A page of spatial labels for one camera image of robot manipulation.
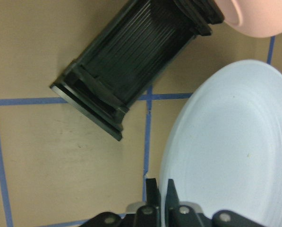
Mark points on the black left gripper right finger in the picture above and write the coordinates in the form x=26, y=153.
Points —
x=172, y=200

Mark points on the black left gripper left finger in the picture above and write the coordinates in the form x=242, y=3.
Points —
x=153, y=202

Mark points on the light blue plate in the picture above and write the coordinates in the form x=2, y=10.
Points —
x=224, y=151

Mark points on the pink plate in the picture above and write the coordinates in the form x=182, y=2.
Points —
x=254, y=18

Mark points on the black dish rack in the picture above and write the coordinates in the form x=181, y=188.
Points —
x=119, y=65

